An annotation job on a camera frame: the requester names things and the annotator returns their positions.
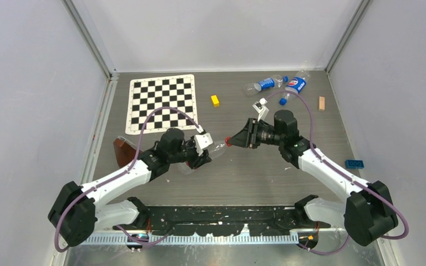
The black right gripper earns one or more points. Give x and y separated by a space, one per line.
247 137

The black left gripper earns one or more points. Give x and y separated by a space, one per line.
198 161

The clear bottle red label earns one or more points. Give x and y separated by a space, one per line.
215 150

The red bottle cap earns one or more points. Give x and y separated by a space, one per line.
227 141

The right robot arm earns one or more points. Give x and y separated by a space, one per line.
366 211

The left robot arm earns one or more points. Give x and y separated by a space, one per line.
80 210

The clear bottle blue label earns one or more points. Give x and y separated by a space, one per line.
275 81

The pepsi bottle blue cap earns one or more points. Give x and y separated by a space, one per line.
295 85

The yellow wooden block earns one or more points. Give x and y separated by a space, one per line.
215 101

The brown wooden metronome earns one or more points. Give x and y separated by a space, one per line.
124 151

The black white chessboard mat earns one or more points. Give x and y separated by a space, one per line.
162 102

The tan wooden block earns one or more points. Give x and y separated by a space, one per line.
321 103

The blue lego brick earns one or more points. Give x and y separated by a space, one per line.
354 164

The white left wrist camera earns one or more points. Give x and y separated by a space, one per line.
202 142

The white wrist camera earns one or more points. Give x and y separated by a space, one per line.
202 142
261 109

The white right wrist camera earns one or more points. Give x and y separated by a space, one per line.
261 109

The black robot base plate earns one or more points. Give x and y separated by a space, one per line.
222 221

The slotted aluminium rail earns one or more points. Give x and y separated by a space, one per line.
244 237

